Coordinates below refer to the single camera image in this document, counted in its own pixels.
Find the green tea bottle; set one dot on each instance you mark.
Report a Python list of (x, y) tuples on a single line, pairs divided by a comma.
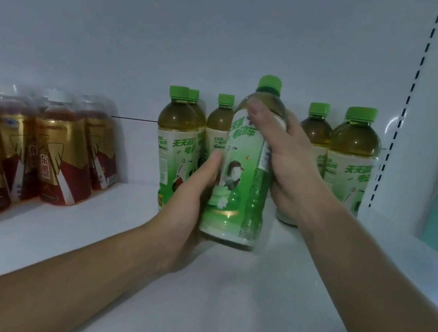
[(218, 126), (174, 148), (200, 119), (238, 200)]

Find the person's left hand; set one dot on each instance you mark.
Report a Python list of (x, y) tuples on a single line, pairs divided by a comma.
[(181, 224)]

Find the row of amber drink bottles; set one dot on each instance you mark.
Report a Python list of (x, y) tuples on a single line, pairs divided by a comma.
[(54, 162)]

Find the person's right hand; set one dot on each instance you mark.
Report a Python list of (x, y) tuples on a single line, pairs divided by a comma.
[(299, 181)]

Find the white metal shelf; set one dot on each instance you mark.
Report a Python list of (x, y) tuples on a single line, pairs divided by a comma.
[(183, 25)]

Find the person's left forearm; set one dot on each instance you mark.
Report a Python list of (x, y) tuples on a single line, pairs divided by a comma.
[(43, 285)]

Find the person's right forearm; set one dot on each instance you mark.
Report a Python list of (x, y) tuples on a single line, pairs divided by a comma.
[(387, 306)]

